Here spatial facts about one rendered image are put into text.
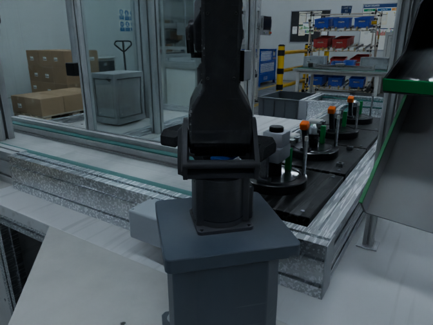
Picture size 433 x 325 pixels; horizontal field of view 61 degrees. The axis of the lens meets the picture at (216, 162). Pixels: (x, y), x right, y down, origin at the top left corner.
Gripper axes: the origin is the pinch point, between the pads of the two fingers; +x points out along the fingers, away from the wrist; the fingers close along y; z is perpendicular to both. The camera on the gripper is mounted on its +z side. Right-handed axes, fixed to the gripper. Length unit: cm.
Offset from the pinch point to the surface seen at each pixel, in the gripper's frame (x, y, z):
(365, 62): 14, 70, 566
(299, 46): 5, 346, 1084
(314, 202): 8.8, -12.6, 15.7
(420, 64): -16.9, -26.3, 21.2
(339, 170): 8.7, -12.7, 36.0
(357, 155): 9, -14, 51
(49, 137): 14, 91, 32
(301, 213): 8.8, -12.1, 9.7
